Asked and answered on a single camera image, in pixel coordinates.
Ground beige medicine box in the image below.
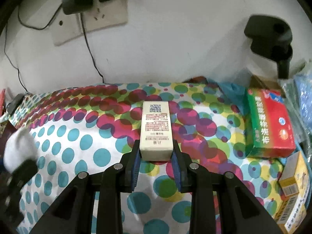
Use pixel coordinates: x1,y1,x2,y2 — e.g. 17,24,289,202
140,101,174,162

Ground white sock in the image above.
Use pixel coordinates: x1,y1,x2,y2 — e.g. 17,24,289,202
3,127,38,173

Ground dark metal tin box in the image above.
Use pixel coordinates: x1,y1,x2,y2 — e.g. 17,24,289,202
0,121,17,157

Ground yellow medicine box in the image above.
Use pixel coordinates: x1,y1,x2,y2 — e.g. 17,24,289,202
279,152,309,197

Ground black phone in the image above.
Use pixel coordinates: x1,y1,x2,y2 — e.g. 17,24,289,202
6,94,24,115

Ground red green medicine box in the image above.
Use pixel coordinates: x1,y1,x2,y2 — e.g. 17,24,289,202
245,88,296,159

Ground polka dot cloth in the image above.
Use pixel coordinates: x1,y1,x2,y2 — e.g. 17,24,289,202
10,83,285,233

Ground clear plastic bag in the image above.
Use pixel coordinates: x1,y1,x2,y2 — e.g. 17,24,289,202
278,68,311,160

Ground thin black wall cable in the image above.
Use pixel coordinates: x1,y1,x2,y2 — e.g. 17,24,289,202
3,22,28,92

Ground black power cable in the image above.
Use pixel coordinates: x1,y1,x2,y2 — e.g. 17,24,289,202
80,13,105,85

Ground white wall socket plate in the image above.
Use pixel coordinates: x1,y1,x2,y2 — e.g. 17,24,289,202
49,0,128,47

